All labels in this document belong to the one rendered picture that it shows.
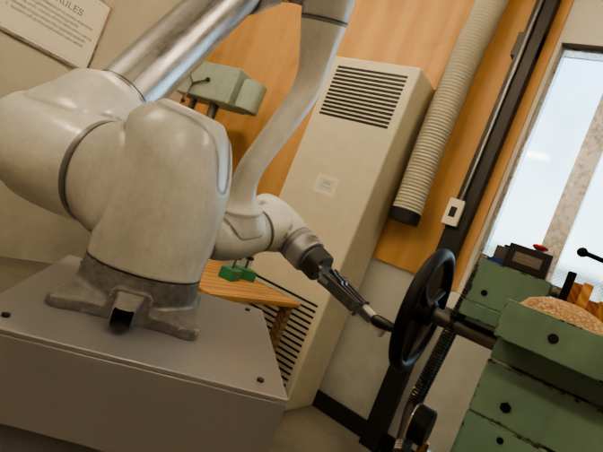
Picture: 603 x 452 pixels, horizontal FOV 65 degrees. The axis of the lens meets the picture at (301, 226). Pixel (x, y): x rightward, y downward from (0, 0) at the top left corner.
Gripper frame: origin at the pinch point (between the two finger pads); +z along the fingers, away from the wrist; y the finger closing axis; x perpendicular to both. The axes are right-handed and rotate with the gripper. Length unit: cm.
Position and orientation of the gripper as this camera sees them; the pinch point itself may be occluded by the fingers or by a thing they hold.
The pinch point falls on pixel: (372, 320)
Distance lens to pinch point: 103.9
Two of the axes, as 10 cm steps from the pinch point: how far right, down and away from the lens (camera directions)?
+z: 6.3, 6.3, -4.6
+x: -6.2, 7.6, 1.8
